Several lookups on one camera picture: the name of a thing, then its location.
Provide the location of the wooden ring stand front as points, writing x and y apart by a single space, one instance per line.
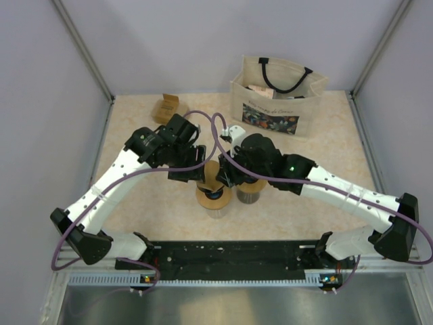
223 201

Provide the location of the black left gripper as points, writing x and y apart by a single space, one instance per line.
197 174

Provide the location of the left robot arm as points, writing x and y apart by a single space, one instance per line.
170 148

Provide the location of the brown cardboard box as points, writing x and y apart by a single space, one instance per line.
166 107

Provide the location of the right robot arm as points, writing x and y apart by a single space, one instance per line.
390 221

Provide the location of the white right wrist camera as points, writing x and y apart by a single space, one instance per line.
233 134

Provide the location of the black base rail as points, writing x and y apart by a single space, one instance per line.
238 260

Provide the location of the smoked glass carafe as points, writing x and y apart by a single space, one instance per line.
247 198

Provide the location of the wooden dripper ring stand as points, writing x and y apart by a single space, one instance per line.
252 188

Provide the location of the clear glass beaker wooden collar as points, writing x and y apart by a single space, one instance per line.
217 213

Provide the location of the cream canvas tote bag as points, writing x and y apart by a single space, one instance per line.
277 95

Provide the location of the blue glass dripper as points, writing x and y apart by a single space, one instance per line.
213 195

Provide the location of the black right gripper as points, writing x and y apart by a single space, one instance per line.
227 172

